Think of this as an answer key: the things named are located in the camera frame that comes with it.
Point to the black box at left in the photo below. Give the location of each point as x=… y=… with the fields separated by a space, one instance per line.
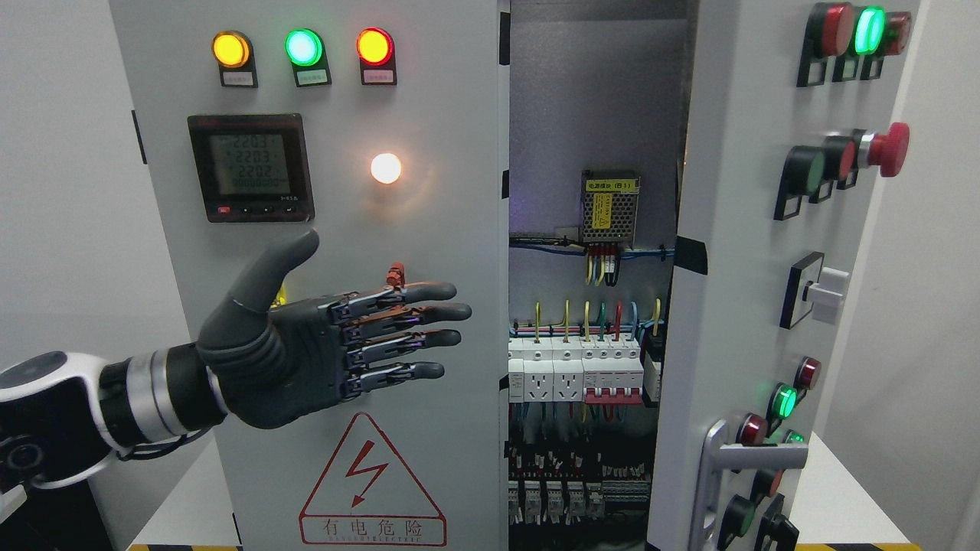
x=65 y=519

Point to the red indicator light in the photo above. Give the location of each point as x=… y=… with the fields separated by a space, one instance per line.
x=377 y=57

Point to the lower relay terminal row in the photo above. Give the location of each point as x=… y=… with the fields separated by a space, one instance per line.
x=566 y=483

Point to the yellow indicator light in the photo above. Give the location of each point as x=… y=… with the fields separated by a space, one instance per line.
x=235 y=59

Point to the green indicator light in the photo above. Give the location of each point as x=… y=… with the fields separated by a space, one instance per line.
x=307 y=55

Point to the white glowing indicator lamp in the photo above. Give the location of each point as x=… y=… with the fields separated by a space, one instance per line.
x=386 y=168

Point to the yellow terminal post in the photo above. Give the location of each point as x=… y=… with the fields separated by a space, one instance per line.
x=280 y=299

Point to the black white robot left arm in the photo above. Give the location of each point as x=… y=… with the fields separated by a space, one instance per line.
x=66 y=416

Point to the black white surge protector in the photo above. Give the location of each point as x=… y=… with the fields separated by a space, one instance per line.
x=652 y=354

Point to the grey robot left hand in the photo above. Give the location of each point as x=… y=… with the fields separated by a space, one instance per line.
x=274 y=365

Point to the metal mesh power supply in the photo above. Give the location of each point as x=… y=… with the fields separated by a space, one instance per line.
x=609 y=200

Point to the silver door handle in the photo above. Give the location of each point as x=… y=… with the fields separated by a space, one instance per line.
x=716 y=522

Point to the white right door selector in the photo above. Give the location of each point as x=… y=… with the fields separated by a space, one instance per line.
x=813 y=290

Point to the red terminal post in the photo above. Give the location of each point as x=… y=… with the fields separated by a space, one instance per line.
x=396 y=275

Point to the white socket breaker row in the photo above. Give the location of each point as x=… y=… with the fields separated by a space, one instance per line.
x=556 y=369

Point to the grey cabinet door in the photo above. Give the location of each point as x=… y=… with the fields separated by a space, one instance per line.
x=778 y=90
x=441 y=219

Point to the black digital power meter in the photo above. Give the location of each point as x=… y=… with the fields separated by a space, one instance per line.
x=252 y=168

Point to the red electric danger sticker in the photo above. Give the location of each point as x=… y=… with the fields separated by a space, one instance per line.
x=368 y=495

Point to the red emergency stop button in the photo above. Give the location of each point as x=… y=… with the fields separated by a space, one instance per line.
x=885 y=150

